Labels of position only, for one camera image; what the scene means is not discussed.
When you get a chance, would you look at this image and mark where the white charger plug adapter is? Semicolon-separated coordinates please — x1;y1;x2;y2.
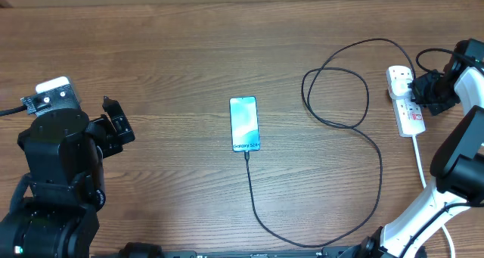
389;79;412;100

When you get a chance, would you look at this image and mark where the white power strip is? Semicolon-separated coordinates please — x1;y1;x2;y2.
386;65;426;137

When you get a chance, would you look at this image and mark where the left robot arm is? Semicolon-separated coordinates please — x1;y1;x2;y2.
1;97;135;258

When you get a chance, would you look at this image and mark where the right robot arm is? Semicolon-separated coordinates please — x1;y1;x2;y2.
341;39;483;257

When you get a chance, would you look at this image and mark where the black USB charging cable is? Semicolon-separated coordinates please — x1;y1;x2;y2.
244;38;417;249

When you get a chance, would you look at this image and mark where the smartphone with teal screen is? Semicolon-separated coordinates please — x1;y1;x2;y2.
229;96;260;152

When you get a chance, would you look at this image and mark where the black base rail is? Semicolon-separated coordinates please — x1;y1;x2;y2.
92;245;361;258

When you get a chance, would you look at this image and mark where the white power strip cord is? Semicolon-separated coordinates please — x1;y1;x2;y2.
411;135;457;258

